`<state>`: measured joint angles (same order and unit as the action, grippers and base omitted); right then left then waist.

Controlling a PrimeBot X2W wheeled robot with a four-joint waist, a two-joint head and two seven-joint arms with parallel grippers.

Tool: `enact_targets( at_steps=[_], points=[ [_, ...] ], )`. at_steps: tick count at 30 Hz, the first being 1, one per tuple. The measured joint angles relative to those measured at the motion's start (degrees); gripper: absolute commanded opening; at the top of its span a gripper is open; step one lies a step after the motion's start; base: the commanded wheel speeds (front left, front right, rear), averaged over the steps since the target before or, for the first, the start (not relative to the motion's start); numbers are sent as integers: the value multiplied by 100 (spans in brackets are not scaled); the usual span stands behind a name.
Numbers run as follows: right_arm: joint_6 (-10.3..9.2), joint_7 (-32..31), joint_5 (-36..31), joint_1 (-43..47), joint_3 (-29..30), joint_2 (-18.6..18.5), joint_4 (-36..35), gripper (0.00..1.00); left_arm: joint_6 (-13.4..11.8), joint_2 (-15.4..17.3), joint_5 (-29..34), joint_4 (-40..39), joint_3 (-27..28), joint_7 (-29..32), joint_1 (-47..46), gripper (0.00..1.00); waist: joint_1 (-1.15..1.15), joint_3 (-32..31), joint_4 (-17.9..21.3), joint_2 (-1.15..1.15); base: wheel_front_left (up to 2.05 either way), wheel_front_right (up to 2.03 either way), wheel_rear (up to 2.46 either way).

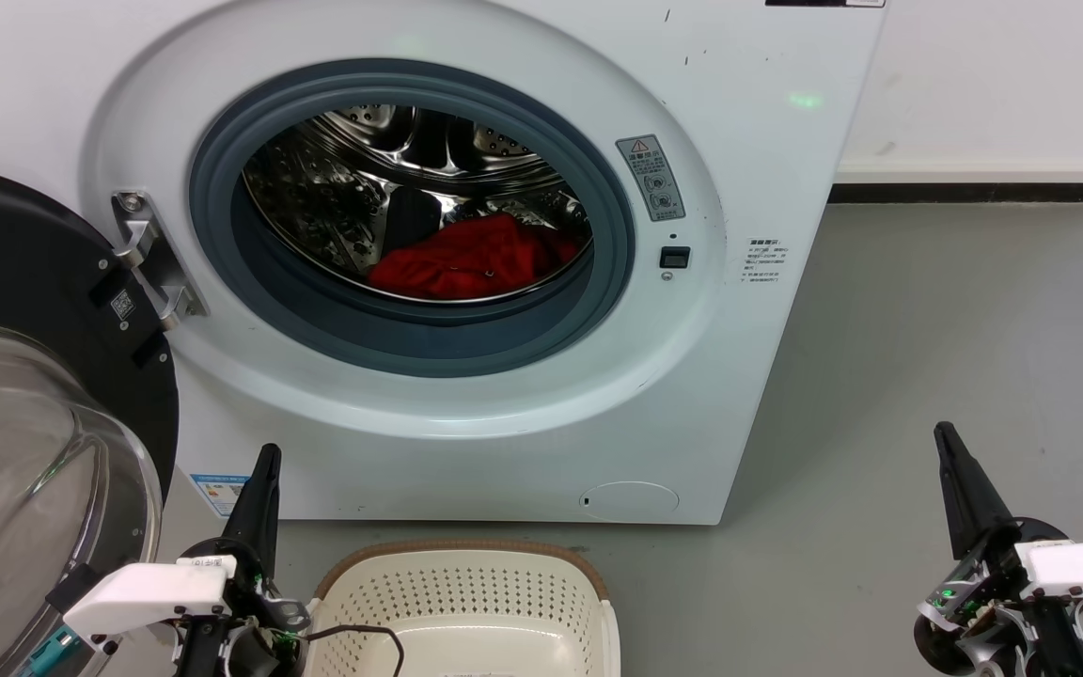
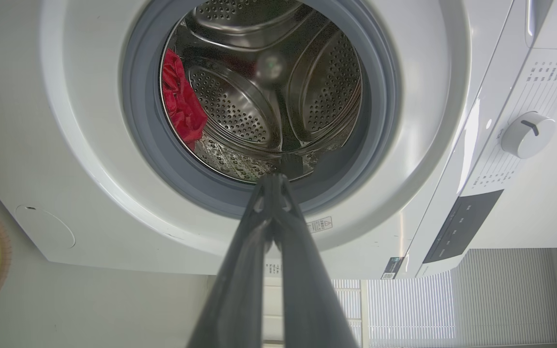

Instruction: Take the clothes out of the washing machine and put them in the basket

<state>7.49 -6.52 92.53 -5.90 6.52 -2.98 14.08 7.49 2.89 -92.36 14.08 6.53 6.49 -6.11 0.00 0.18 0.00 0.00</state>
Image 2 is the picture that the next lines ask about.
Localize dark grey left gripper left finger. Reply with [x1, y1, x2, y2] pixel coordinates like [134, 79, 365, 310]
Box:
[188, 174, 275, 348]

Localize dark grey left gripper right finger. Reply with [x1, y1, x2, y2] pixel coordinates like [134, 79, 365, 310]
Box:
[274, 175, 359, 348]

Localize red garment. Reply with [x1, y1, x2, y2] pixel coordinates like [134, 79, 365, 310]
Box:
[161, 48, 208, 149]

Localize black washer display panel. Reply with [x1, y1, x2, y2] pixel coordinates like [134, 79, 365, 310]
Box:
[423, 189, 504, 264]

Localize stainless steel washing machine drum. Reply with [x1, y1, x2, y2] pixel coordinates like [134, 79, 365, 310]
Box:
[160, 0, 364, 183]

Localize grey warning triangle sticker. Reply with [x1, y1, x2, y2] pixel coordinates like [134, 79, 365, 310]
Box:
[307, 216, 333, 234]

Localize black blue corner sticker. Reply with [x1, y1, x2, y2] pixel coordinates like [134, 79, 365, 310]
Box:
[381, 256, 405, 280]

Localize white window blinds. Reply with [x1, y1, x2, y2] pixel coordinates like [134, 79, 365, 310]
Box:
[264, 249, 557, 348]

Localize grey rubber door gasket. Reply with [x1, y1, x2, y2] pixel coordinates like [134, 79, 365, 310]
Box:
[121, 0, 401, 218]

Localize round filter access cover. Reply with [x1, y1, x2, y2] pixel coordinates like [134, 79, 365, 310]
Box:
[15, 204, 76, 250]

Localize white front-load washing machine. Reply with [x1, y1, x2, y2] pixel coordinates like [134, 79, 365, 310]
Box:
[0, 0, 557, 280]

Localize white round program knob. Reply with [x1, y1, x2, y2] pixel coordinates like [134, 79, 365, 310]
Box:
[501, 112, 556, 160]

